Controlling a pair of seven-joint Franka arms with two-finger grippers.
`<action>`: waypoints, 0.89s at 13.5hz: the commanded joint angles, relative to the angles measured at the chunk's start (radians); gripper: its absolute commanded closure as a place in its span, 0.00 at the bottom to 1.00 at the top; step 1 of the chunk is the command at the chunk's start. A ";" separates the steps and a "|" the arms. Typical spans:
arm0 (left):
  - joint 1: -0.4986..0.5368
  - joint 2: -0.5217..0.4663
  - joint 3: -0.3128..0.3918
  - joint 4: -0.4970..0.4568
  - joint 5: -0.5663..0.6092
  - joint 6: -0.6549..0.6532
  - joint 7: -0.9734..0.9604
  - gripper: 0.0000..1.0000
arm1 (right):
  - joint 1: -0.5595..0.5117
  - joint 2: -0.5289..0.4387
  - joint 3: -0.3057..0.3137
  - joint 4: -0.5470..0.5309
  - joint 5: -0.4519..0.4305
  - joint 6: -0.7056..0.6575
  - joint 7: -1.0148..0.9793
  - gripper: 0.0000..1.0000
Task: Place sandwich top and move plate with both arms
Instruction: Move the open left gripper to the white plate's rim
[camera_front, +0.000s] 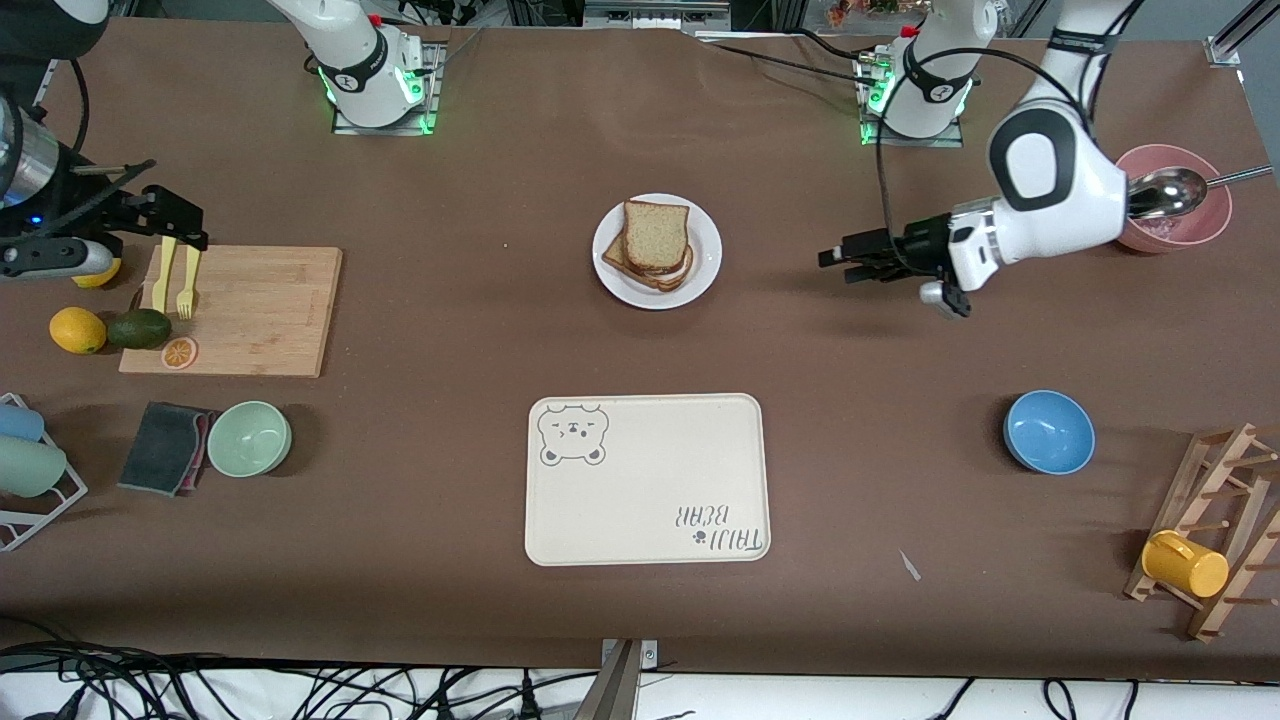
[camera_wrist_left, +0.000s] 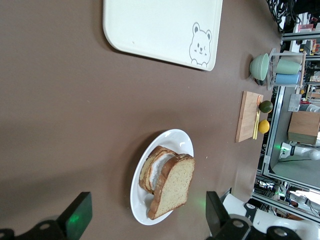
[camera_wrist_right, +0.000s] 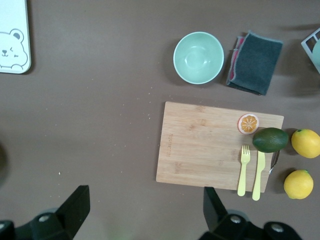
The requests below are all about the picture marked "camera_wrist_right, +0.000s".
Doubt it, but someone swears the cream bear print tray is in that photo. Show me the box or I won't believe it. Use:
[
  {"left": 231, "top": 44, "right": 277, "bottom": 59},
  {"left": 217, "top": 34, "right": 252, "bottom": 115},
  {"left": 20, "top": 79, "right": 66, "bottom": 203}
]
[{"left": 0, "top": 0, "right": 32, "bottom": 75}]

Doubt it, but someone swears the pale green cup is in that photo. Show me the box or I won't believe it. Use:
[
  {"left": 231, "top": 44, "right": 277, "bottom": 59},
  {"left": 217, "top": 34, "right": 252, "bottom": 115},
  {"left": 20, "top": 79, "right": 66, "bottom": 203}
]
[{"left": 311, "top": 39, "right": 320, "bottom": 75}]

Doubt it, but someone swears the yellow plastic knife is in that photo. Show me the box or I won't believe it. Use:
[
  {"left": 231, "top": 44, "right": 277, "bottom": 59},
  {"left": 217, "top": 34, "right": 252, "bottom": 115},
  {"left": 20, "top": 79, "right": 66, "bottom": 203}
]
[{"left": 251, "top": 150, "right": 266, "bottom": 202}]

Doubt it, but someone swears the white wire cup rack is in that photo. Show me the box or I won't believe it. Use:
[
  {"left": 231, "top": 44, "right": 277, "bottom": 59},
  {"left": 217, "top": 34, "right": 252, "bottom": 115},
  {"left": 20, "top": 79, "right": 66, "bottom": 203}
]
[{"left": 300, "top": 26, "right": 320, "bottom": 66}]

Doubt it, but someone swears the yellow lemon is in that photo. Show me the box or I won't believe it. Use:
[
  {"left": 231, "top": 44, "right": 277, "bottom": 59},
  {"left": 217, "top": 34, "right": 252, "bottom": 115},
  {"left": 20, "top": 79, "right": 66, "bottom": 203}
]
[
  {"left": 290, "top": 128, "right": 320, "bottom": 159},
  {"left": 283, "top": 169, "right": 314, "bottom": 200}
]

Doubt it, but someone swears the metal peeler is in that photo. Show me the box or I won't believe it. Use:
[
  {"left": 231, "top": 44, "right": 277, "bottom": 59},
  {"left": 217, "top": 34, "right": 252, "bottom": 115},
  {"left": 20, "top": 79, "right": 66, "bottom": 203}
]
[{"left": 268, "top": 150, "right": 281, "bottom": 175}]

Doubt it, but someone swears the wooden cutting board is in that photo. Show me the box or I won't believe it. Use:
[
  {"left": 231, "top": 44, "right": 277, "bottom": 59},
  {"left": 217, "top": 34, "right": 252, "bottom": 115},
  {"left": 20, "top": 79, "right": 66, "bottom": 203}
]
[{"left": 155, "top": 101, "right": 285, "bottom": 193}]

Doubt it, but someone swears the folded grey cloth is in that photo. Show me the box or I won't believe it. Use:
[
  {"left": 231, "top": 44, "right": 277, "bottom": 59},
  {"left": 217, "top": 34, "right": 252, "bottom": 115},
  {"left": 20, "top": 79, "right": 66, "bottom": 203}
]
[{"left": 226, "top": 30, "right": 284, "bottom": 96}]

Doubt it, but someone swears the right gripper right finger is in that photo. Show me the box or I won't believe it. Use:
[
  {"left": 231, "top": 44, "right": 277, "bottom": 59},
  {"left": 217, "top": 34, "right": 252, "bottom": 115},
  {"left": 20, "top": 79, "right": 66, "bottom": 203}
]
[{"left": 199, "top": 186, "right": 305, "bottom": 240}]

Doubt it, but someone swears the orange slice toy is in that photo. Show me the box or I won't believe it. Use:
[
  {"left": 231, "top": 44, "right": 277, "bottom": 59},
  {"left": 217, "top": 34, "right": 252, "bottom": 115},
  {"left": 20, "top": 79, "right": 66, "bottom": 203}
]
[{"left": 237, "top": 113, "right": 260, "bottom": 135}]

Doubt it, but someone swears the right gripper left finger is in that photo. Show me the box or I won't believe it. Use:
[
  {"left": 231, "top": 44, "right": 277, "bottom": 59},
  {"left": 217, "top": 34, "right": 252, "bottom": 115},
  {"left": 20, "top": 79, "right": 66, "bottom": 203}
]
[{"left": 0, "top": 184, "right": 91, "bottom": 240}]

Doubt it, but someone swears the yellow plastic fork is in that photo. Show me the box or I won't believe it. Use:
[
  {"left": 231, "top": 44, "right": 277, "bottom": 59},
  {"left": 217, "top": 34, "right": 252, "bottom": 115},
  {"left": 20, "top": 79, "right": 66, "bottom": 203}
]
[{"left": 236, "top": 145, "right": 251, "bottom": 197}]

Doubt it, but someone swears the green avocado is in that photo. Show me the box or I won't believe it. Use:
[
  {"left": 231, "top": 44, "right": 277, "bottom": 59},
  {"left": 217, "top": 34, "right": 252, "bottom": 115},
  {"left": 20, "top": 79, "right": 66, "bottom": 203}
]
[{"left": 252, "top": 127, "right": 290, "bottom": 154}]

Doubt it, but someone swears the mint green bowl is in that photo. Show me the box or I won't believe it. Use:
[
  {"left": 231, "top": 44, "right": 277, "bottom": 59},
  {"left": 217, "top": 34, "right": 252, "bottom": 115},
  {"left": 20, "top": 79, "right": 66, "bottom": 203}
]
[{"left": 173, "top": 31, "right": 225, "bottom": 85}]

